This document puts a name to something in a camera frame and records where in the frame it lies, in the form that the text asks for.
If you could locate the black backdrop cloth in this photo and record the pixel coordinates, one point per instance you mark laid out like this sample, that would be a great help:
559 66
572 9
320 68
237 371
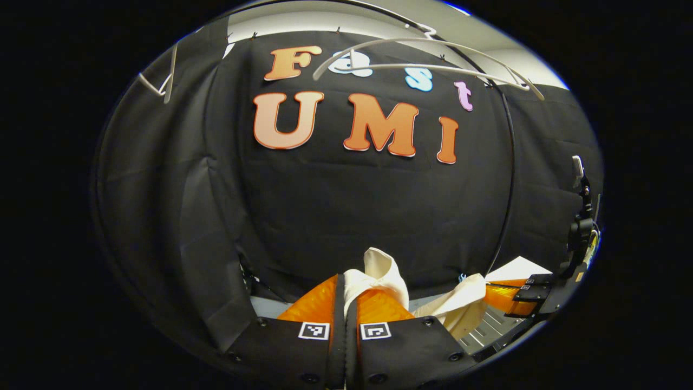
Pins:
352 216

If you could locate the white flat board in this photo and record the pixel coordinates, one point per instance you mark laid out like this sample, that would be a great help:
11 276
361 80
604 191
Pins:
517 269

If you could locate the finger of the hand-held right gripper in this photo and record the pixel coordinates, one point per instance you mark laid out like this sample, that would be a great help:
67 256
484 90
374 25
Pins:
506 299
533 279

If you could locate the row of black backdrop clips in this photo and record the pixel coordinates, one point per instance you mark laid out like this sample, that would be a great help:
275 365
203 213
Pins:
337 30

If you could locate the cream button jacket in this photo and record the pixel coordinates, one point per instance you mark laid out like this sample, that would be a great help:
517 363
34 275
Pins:
381 271

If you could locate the white plastic hanger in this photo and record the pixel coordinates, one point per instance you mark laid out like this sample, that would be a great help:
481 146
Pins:
168 86
411 39

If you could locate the black clothes rack rail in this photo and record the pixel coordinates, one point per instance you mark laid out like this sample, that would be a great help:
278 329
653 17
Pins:
511 179

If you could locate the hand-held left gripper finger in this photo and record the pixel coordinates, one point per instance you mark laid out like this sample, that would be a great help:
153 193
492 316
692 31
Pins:
352 346
338 336

